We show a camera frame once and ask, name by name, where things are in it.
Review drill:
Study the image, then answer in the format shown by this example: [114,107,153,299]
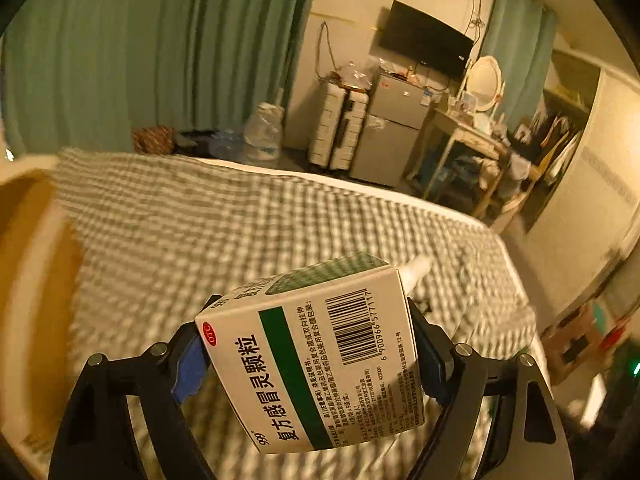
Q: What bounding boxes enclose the white ointment tube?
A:
[397,255,432,294]

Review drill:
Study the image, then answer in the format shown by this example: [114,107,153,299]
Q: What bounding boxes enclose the grey small fridge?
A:
[350,72,434,189]

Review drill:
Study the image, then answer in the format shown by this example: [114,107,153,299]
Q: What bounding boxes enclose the wide green curtain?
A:
[0,0,322,157]

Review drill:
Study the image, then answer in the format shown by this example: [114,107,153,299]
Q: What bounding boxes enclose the large clear water bottle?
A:
[242,102,284,164]

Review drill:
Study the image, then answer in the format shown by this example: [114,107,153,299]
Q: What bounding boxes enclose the white oval mirror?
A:
[462,55,503,117]

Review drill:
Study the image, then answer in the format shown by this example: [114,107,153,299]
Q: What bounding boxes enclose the large cardboard box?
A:
[0,155,90,461]

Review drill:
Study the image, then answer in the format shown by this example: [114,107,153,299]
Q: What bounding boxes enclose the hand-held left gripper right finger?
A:
[405,296,573,480]

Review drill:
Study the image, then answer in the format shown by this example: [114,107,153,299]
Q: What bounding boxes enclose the black wall cable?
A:
[315,21,337,82]

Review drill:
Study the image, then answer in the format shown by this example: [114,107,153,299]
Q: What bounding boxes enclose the black wall television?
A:
[382,0,475,80]

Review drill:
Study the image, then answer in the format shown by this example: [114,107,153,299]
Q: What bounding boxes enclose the blue plastic bag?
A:
[175,130,247,159]

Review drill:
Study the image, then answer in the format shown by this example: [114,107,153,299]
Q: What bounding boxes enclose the wooden chair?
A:
[475,147,539,224]

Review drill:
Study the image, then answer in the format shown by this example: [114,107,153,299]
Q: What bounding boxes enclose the green white medicine box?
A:
[195,252,426,456]

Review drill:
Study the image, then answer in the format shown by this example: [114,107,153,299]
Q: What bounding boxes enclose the brown patterned basket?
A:
[132,126,176,155]

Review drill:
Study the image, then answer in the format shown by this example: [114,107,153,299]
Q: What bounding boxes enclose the white suitcase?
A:
[307,82,370,170]

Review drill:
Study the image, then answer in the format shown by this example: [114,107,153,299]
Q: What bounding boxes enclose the white louvered wardrobe door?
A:
[525,67,640,282]

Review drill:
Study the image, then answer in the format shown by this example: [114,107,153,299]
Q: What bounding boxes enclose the brown plastic stool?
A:
[542,300,639,387]

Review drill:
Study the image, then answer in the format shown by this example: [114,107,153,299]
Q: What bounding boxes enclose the narrow green curtain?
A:
[482,0,559,127]

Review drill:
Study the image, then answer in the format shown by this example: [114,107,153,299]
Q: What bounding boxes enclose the grey white checkered blanket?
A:
[20,147,540,480]

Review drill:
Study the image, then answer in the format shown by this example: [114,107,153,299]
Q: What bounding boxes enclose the hanging clothes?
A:
[530,107,584,182]

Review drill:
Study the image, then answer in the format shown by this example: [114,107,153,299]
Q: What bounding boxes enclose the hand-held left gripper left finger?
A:
[48,295,221,480]

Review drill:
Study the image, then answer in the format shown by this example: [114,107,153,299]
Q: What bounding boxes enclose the white dressing table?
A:
[407,107,509,219]

